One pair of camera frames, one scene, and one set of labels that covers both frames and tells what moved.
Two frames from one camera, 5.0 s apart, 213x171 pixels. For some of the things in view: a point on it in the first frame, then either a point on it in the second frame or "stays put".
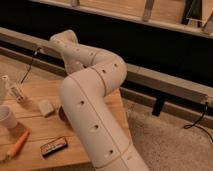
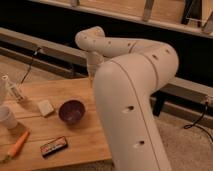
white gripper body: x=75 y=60 → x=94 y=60
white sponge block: x=45 y=107 stays put
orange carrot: x=16 y=147 stays put
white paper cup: x=7 y=117 stays put
